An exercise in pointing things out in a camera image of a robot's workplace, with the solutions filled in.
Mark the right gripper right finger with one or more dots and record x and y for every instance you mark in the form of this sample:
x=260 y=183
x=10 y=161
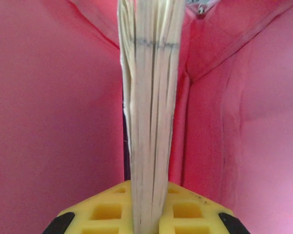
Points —
x=185 y=214

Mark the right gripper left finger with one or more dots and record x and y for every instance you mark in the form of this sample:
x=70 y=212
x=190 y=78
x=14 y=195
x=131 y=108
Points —
x=105 y=214

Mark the navy book with bird drawing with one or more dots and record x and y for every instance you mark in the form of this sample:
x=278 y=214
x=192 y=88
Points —
x=151 y=97

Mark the pink backpack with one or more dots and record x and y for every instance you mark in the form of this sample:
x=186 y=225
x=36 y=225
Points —
x=51 y=97

